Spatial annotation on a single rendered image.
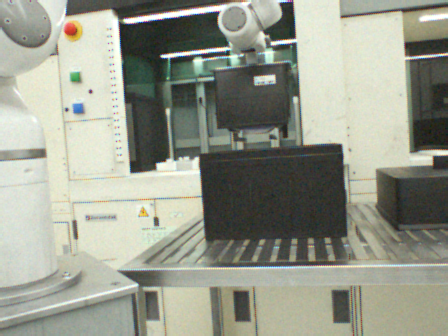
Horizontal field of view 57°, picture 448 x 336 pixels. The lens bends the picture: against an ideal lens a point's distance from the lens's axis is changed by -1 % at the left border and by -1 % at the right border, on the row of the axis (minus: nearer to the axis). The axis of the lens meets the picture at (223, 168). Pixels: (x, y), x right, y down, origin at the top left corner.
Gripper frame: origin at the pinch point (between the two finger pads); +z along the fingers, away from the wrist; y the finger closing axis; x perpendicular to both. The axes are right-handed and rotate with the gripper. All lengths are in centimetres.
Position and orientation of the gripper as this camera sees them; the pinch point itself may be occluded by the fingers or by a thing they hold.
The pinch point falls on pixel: (251, 48)
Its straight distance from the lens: 136.3
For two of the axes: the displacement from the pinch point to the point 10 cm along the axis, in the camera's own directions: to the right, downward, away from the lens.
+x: -0.7, -10.0, -0.5
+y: 9.8, -0.6, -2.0
